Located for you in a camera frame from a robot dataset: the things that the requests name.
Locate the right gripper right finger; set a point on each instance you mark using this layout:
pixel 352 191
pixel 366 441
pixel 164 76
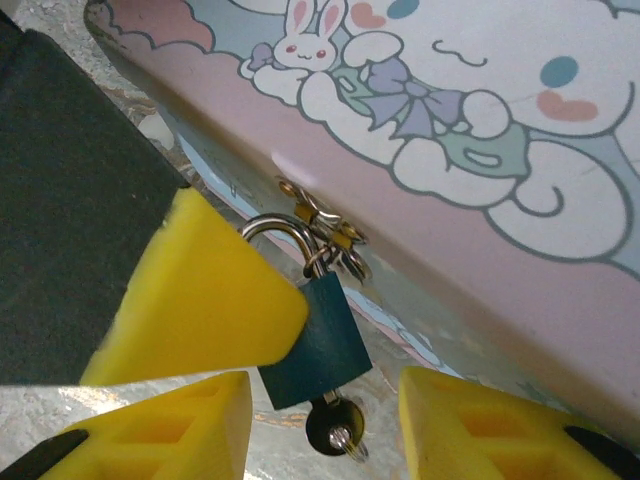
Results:
pixel 490 440

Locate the small black-headed key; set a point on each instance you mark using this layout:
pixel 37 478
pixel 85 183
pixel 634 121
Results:
pixel 327 422

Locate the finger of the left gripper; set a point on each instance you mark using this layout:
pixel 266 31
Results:
pixel 150 300

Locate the pastel cartoon tin box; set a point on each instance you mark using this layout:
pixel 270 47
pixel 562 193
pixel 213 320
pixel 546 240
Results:
pixel 450 200

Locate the metal tin box latch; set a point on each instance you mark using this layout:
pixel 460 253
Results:
pixel 320 212

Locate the small blue padlock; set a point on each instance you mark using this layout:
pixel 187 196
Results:
pixel 325 345

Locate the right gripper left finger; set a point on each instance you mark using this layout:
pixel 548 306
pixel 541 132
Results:
pixel 175 435

